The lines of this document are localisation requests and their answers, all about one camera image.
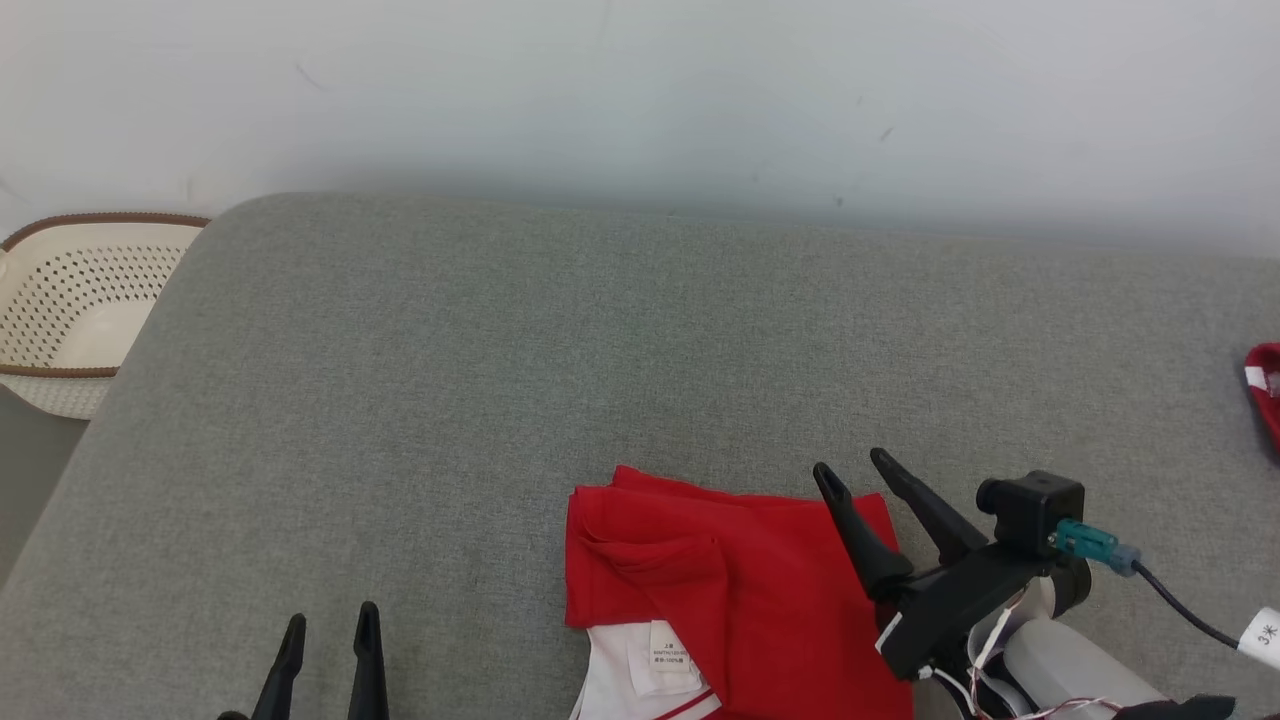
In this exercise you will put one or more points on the red white Bulls jersey shirt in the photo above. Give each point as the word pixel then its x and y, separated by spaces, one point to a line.
pixel 780 600

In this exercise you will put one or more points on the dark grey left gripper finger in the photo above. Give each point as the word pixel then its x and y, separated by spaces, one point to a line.
pixel 368 670
pixel 280 680

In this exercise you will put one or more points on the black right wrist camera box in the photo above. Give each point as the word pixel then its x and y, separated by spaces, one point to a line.
pixel 1035 510

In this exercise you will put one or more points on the cream perforated laundry basket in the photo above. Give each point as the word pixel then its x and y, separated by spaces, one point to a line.
pixel 70 300

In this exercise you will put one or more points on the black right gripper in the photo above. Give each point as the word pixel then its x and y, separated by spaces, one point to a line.
pixel 950 610

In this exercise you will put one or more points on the grey fabric sofa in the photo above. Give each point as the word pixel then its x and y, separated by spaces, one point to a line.
pixel 500 400

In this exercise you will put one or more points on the red shorts with white trim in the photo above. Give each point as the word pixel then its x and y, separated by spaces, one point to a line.
pixel 1268 390

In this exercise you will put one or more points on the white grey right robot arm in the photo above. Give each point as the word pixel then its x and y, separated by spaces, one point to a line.
pixel 1070 665

